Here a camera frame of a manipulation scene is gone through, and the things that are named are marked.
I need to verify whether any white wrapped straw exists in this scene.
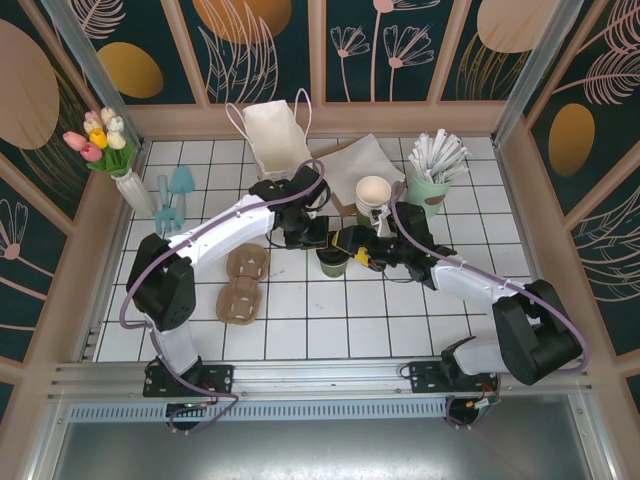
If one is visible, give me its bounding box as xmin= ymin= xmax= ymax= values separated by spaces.
xmin=418 ymin=132 xmax=436 ymax=179
xmin=432 ymin=128 xmax=451 ymax=176
xmin=442 ymin=152 xmax=472 ymax=184
xmin=439 ymin=139 xmax=466 ymax=179
xmin=408 ymin=147 xmax=429 ymax=182

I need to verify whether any artificial tulip bouquet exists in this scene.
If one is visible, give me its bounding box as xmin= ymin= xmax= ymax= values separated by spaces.
xmin=63 ymin=106 xmax=137 ymax=177

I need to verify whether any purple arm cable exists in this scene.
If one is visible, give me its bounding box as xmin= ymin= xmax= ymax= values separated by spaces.
xmin=121 ymin=159 xmax=331 ymax=437
xmin=389 ymin=182 xmax=589 ymax=377

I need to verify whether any long aluminium base rail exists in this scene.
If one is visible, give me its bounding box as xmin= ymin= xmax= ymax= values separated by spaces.
xmin=47 ymin=362 xmax=596 ymax=402

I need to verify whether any aluminium side rail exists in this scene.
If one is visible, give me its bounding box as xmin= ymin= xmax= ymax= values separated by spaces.
xmin=74 ymin=139 xmax=151 ymax=362

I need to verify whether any brown cardboard cup carrier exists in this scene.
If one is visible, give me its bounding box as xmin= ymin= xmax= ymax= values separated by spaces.
xmin=216 ymin=243 xmax=272 ymax=327

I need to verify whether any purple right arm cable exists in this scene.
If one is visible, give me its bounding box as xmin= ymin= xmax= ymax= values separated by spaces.
xmin=389 ymin=182 xmax=589 ymax=377

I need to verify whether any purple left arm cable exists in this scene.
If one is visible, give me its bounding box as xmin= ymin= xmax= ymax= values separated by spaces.
xmin=121 ymin=159 xmax=331 ymax=437

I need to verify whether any white paper napkin stack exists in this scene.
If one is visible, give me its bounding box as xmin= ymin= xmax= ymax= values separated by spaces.
xmin=317 ymin=133 xmax=407 ymax=202

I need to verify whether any teal toy shovel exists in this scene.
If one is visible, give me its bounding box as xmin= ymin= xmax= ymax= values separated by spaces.
xmin=168 ymin=165 xmax=198 ymax=224

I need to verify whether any aluminium frame post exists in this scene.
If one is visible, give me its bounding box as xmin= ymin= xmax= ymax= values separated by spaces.
xmin=492 ymin=0 xmax=597 ymax=147
xmin=42 ymin=0 xmax=147 ymax=147

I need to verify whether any green lidded coffee cup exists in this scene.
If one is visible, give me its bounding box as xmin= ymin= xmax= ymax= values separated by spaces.
xmin=316 ymin=247 xmax=352 ymax=280

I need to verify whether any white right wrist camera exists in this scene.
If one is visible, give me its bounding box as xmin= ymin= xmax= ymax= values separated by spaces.
xmin=372 ymin=203 xmax=397 ymax=237

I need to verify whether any small circuit board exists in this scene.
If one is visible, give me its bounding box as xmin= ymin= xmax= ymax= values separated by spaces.
xmin=467 ymin=394 xmax=502 ymax=418

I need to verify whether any brown wooden napkin tray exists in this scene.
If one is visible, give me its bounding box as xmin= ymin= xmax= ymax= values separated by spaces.
xmin=310 ymin=139 xmax=401 ymax=220

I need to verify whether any grey metal panel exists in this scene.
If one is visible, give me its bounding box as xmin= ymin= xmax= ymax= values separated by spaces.
xmin=29 ymin=394 xmax=619 ymax=480

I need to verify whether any white ribbed vase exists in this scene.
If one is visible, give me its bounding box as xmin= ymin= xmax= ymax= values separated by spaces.
xmin=114 ymin=168 xmax=158 ymax=220

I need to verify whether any teal toy rake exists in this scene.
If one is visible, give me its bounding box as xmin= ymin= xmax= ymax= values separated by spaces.
xmin=153 ymin=174 xmax=185 ymax=236

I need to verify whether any mint green Sweet tin canister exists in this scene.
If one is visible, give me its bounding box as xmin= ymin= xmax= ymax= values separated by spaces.
xmin=403 ymin=167 xmax=453 ymax=220

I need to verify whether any slotted grey cable duct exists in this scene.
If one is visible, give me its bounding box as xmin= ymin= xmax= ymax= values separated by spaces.
xmin=67 ymin=399 xmax=451 ymax=423

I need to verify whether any white printed paper bag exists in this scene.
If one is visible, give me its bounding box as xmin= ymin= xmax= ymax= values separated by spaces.
xmin=224 ymin=88 xmax=315 ymax=183

